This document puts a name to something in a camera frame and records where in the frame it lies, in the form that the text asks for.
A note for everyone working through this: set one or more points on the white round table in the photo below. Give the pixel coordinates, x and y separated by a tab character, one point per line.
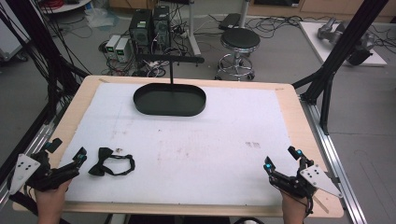
67	5

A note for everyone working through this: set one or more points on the clear plastic bag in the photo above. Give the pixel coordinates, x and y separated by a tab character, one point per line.
101	17

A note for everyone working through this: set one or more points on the white table mat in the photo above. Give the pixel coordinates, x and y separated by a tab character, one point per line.
193	155

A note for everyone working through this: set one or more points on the white floor board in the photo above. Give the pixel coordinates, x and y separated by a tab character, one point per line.
314	37

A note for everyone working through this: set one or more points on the black stand with oval tray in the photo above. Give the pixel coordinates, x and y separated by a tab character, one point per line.
169	101

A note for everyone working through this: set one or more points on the person's right hand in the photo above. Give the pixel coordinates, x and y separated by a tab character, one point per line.
294	207

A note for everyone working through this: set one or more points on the black computer tower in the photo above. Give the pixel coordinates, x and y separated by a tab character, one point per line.
162	26
140	29

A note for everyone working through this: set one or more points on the grey metal desk leg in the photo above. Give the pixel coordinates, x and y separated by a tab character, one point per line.
244	14
193	28

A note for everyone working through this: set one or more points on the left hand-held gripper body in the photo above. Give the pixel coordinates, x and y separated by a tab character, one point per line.
43	177

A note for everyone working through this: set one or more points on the black round stool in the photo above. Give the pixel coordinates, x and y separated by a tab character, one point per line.
240	39

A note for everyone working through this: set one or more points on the aluminium table rail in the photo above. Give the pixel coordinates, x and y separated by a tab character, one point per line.
31	143
334	161

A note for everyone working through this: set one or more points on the black metal frame post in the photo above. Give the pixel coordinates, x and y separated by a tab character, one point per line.
345	43

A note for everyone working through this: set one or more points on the black flat box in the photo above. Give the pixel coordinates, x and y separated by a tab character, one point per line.
229	21

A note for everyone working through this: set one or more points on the person's left hand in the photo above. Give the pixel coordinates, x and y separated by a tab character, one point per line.
49	199

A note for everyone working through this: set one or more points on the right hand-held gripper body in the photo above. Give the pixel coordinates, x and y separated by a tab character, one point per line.
299	183

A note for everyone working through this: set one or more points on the black bow tie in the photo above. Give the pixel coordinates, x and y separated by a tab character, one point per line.
101	166

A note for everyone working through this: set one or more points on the white power supply unit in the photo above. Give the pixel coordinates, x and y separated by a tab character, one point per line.
112	45
123	49

